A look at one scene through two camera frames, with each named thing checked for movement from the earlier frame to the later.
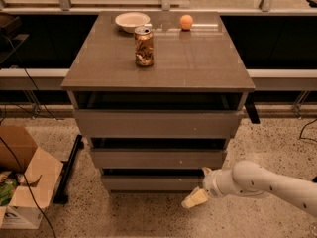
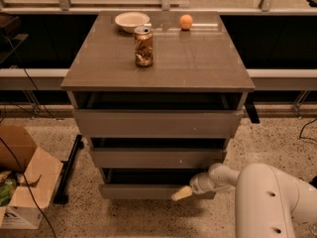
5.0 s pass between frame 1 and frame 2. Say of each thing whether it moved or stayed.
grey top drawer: stayed
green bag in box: stayed
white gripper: moved
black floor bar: stayed
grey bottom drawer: moved
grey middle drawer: stayed
